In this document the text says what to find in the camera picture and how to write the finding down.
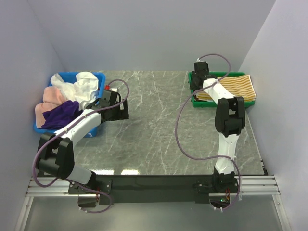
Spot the cream yellow striped towel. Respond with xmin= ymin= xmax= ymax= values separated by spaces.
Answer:
xmin=196 ymin=75 xmax=256 ymax=103

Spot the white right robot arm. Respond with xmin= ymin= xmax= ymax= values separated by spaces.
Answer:
xmin=190 ymin=61 xmax=245 ymax=192

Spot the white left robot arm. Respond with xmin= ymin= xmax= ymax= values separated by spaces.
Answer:
xmin=32 ymin=90 xmax=129 ymax=193

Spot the white towel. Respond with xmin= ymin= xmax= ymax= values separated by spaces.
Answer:
xmin=50 ymin=72 xmax=100 ymax=110

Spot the green plastic tray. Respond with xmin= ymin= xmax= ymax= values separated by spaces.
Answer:
xmin=191 ymin=72 xmax=257 ymax=108

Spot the pink towel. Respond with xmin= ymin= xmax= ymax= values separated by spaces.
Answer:
xmin=35 ymin=86 xmax=67 ymax=128

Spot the purple towel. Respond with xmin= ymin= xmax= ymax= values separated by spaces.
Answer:
xmin=41 ymin=101 xmax=82 ymax=130

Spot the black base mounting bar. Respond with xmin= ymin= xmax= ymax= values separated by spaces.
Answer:
xmin=68 ymin=174 xmax=239 ymax=208

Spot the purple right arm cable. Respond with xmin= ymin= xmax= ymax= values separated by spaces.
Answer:
xmin=175 ymin=53 xmax=241 ymax=211

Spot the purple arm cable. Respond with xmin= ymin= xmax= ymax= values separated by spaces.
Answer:
xmin=32 ymin=78 xmax=130 ymax=214
xmin=175 ymin=53 xmax=241 ymax=211

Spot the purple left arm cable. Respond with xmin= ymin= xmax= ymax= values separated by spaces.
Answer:
xmin=32 ymin=78 xmax=130 ymax=214

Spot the aluminium frame rail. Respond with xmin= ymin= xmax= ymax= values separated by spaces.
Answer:
xmin=14 ymin=139 xmax=292 ymax=231

